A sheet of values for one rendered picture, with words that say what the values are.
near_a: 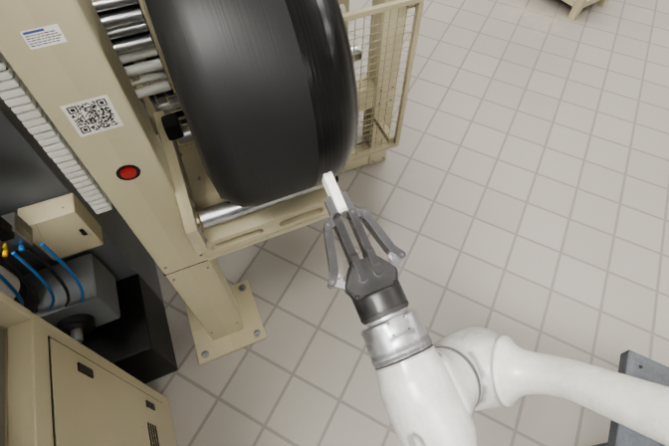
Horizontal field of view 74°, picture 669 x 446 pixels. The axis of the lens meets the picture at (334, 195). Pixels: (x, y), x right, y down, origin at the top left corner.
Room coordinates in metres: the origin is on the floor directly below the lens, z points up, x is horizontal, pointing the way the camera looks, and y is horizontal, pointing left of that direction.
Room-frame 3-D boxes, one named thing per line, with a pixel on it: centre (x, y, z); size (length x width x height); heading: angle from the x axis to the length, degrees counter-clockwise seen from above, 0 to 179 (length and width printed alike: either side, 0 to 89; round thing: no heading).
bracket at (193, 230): (0.66, 0.38, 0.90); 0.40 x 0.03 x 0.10; 23
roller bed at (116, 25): (1.00, 0.57, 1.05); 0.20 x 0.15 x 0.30; 113
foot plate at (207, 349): (0.61, 0.44, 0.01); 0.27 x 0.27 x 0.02; 23
